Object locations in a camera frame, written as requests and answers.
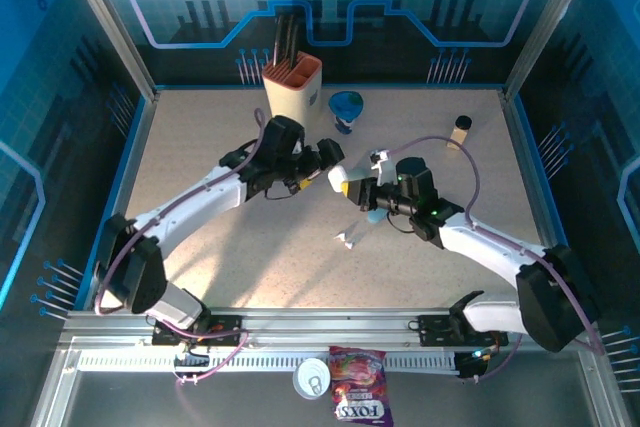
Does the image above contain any white square earbud case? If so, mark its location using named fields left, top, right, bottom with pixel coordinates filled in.
left=327, top=164, right=362, bottom=194

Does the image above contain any beige knife block orange rim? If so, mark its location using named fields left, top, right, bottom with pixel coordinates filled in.
left=261, top=50, right=324, bottom=136

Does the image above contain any blue lidded plastic cup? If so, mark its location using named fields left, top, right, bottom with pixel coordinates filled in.
left=328, top=90, right=365, bottom=136

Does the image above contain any spice bottle black cap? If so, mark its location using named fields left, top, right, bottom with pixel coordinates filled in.
left=446, top=115, right=474, bottom=152

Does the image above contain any white round can lid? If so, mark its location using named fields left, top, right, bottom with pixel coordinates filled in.
left=292, top=357, right=331, bottom=401

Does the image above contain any purple candy bag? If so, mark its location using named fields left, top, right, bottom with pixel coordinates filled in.
left=328, top=345, right=395, bottom=426

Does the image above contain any small black controller box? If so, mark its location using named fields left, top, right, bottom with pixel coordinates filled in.
left=455, top=348, right=496, bottom=381

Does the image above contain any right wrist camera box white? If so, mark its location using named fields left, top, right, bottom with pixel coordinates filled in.
left=368, top=148, right=394, bottom=187

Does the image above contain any black handled knife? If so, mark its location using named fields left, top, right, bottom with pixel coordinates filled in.
left=272, top=14, right=284, bottom=68
left=289, top=21, right=301, bottom=71
left=281, top=11, right=294, bottom=71

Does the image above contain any aluminium side rail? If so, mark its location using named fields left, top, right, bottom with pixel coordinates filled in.
left=92, top=90, right=161, bottom=268
left=501, top=90, right=556, bottom=248

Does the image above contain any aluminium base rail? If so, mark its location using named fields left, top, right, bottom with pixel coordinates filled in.
left=59, top=307, right=599, bottom=348

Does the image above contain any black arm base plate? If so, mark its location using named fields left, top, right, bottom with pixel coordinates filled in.
left=151, top=314, right=249, bottom=347
left=417, top=314, right=510, bottom=348

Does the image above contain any white slotted cable duct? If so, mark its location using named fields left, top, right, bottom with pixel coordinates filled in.
left=77, top=349, right=461, bottom=373

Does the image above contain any aluminium frame post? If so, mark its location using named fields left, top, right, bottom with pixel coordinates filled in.
left=501, top=0, right=595, bottom=103
left=53, top=0, right=162, bottom=103

